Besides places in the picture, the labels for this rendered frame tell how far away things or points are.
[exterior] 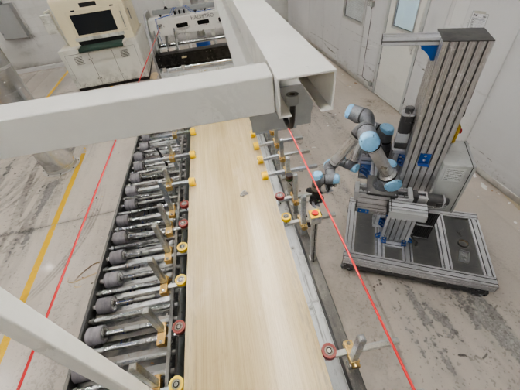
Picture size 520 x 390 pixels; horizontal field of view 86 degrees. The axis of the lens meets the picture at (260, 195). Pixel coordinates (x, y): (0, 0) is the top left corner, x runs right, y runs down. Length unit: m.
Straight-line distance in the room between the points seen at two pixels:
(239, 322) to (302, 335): 0.37
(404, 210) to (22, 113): 2.25
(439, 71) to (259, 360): 1.97
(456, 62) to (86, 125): 1.97
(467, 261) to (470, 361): 0.83
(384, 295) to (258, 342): 1.57
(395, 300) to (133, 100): 2.86
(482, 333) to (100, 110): 3.09
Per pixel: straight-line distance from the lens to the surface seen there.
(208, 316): 1.90
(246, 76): 0.36
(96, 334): 2.21
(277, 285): 1.91
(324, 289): 2.14
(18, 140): 0.44
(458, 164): 2.46
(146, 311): 1.81
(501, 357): 3.14
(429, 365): 2.88
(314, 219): 1.84
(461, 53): 2.10
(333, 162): 2.11
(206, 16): 4.58
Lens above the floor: 2.59
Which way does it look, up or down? 43 degrees down
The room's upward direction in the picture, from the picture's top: 8 degrees counter-clockwise
